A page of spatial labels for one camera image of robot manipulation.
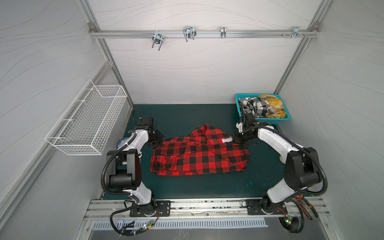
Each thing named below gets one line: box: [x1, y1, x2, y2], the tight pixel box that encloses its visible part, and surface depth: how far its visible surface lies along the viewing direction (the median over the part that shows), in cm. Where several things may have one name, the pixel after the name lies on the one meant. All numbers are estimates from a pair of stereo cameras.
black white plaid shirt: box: [238, 97, 270, 117], surface depth 109 cm
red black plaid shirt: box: [150, 124, 251, 176], surface depth 92 cm
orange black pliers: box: [295, 194, 319, 220], surface depth 75 cm
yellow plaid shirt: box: [258, 94, 287, 119], surface depth 107 cm
